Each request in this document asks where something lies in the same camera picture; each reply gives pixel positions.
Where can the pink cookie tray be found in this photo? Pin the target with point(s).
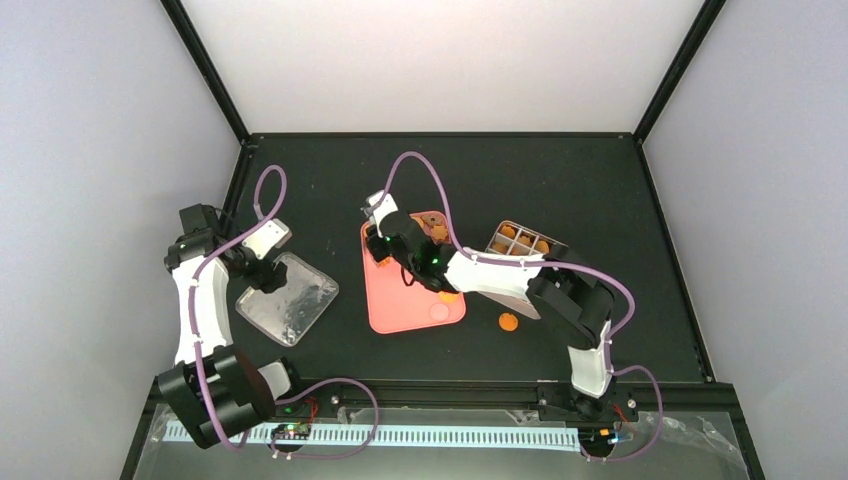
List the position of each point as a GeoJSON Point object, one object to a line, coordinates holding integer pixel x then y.
{"type": "Point", "coordinates": [397, 301]}

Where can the left base circuit board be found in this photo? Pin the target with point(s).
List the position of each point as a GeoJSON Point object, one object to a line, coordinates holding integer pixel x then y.
{"type": "Point", "coordinates": [291, 432]}

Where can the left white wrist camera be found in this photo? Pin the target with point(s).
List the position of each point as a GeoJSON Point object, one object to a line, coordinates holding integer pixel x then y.
{"type": "Point", "coordinates": [272, 235]}

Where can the base circuit board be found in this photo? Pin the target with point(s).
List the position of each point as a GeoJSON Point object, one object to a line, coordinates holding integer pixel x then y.
{"type": "Point", "coordinates": [291, 432]}
{"type": "Point", "coordinates": [603, 436]}

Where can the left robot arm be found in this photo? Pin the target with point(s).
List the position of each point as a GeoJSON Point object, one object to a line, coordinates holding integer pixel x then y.
{"type": "Point", "coordinates": [214, 390]}

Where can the orange flower cookie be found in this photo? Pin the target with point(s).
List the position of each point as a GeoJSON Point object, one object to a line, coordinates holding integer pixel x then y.
{"type": "Point", "coordinates": [439, 233]}

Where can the right base circuit board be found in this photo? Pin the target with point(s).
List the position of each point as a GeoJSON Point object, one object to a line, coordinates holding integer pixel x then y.
{"type": "Point", "coordinates": [603, 436]}

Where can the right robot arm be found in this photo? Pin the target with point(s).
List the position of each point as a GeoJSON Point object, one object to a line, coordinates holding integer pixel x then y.
{"type": "Point", "coordinates": [568, 298]}

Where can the pink round cookie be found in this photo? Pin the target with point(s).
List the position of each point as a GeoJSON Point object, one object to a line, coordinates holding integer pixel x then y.
{"type": "Point", "coordinates": [439, 312]}

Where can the white slotted cable duct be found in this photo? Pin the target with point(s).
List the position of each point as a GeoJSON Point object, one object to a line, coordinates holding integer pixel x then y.
{"type": "Point", "coordinates": [435, 436]}

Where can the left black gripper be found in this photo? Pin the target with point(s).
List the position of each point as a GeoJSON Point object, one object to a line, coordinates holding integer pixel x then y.
{"type": "Point", "coordinates": [266, 275]}

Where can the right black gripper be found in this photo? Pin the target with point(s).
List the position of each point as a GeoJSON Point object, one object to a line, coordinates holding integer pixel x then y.
{"type": "Point", "coordinates": [375, 250]}

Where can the red marked dotted cracker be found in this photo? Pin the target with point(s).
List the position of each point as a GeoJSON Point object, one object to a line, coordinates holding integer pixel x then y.
{"type": "Point", "coordinates": [448, 297]}

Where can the clear plastic tin lid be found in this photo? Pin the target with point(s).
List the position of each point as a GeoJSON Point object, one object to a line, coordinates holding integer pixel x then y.
{"type": "Point", "coordinates": [288, 313]}

